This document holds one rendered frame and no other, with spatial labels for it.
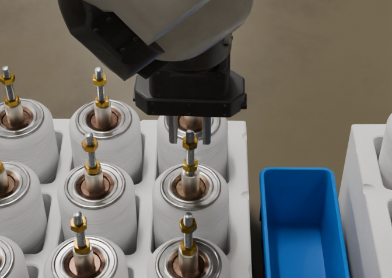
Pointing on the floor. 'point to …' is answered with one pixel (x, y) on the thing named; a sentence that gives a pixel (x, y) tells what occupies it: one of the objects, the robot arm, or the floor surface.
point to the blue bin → (301, 224)
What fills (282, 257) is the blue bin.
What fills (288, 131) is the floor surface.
